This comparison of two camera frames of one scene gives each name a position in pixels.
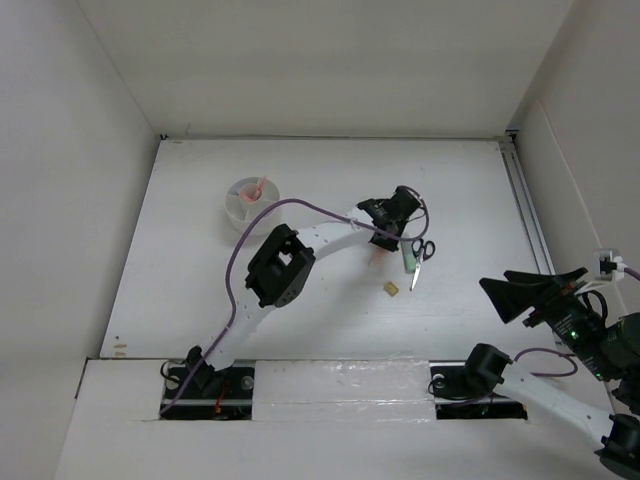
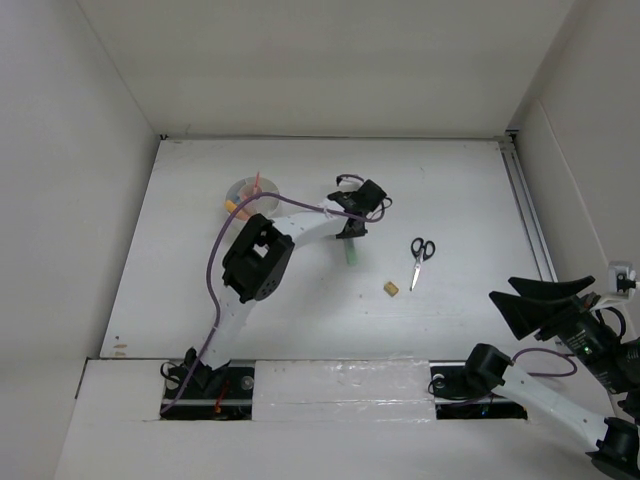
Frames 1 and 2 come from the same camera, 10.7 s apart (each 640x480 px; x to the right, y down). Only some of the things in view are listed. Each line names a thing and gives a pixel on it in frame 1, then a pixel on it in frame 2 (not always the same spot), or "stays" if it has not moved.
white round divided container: [248, 196] stays
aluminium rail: [525, 201] stays
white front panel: [346, 390] stays
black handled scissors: [422, 251] stays
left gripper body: [389, 244] → [351, 234]
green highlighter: [408, 256] → [351, 252]
